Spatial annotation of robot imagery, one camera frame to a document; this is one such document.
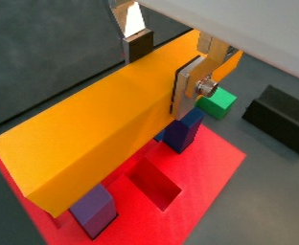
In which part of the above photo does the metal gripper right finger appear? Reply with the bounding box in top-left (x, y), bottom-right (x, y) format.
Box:
top-left (169, 33), bottom-right (236, 120)

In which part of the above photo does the black angle bracket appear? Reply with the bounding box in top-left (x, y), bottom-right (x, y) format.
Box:
top-left (241, 85), bottom-right (299, 154)

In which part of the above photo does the purple U block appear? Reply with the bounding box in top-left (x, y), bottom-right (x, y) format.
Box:
top-left (47, 183), bottom-right (118, 241)

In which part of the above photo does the yellow long block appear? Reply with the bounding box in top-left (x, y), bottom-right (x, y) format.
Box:
top-left (0, 29), bottom-right (244, 219)

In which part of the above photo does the dark blue U block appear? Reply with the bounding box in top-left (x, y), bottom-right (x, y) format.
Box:
top-left (154, 107), bottom-right (204, 153)

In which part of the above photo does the green stepped block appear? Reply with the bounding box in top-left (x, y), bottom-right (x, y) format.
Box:
top-left (195, 88), bottom-right (236, 120)

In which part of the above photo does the red slotted board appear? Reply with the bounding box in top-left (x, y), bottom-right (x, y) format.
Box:
top-left (0, 126), bottom-right (245, 245)

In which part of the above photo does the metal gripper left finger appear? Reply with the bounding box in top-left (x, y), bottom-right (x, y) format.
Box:
top-left (108, 0), bottom-right (153, 64)

